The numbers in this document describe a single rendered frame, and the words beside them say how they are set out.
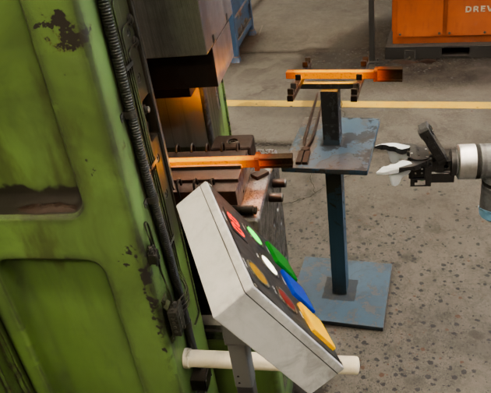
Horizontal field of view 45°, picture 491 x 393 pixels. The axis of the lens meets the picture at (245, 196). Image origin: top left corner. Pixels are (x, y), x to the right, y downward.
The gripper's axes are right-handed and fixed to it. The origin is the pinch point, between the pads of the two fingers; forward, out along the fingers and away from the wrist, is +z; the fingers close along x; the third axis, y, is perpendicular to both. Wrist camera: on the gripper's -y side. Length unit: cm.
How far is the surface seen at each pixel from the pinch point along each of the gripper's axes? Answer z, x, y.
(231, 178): 37.4, -7.9, 0.8
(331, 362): 9, -68, 1
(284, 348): 16, -72, -5
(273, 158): 26.9, -1.5, -1.3
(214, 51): 36, -11, -35
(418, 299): -17, 54, 100
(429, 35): -45, 334, 83
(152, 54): 48, -17, -38
